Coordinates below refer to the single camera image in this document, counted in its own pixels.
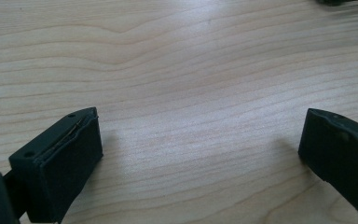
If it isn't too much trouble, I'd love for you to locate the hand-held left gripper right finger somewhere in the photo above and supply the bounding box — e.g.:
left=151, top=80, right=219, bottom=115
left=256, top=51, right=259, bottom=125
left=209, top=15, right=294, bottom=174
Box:
left=297, top=107, right=358, bottom=224

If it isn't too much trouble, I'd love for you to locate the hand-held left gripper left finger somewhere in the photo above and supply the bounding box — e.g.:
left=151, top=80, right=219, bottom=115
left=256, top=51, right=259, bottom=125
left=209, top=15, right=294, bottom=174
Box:
left=8, top=106, right=104, bottom=224

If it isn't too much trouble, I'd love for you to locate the dark object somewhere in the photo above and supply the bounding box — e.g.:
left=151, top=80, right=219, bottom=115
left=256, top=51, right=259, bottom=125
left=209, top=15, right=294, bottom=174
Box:
left=315, top=0, right=358, bottom=7

